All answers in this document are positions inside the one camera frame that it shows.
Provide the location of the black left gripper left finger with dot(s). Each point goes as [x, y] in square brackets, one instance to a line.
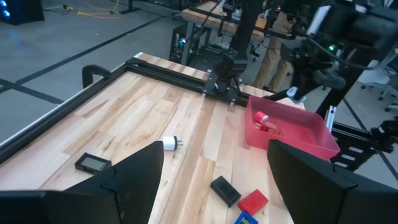
[130, 186]

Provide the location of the black table clamp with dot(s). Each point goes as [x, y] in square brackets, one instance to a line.
[93, 71]

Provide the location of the teal and white USB charger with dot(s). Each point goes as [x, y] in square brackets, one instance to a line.
[292, 92]

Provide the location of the black small digital display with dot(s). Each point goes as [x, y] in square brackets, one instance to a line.
[92, 163]
[225, 191]

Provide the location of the red tray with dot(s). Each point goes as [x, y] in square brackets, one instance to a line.
[253, 202]

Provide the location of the black upright post with base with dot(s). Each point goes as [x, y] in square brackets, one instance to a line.
[245, 31]

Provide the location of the blue and pink USB charger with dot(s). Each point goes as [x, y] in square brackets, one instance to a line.
[266, 124]

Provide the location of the person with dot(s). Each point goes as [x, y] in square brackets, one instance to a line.
[273, 56]

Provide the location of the pink plastic bin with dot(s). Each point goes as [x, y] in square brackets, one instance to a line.
[298, 137]

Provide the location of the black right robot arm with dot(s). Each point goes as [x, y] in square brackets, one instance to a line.
[363, 21]

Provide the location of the black table frame rail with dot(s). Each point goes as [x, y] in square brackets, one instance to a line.
[46, 119]
[174, 76]

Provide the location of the wooden background table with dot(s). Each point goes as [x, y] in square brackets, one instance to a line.
[205, 18]

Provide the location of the black equipment under table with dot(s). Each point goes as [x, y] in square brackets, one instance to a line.
[189, 43]

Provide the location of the silver metal bracket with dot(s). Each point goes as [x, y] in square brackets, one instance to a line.
[330, 118]

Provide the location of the pink and white USB charger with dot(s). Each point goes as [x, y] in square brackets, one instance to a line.
[170, 143]

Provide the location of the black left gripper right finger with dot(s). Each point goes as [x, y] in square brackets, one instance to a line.
[314, 193]

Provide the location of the blue flat tray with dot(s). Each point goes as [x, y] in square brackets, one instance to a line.
[245, 219]

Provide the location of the black box with blue lights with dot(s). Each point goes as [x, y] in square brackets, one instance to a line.
[21, 11]

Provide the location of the white office chair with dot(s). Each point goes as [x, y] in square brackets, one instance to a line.
[377, 74]

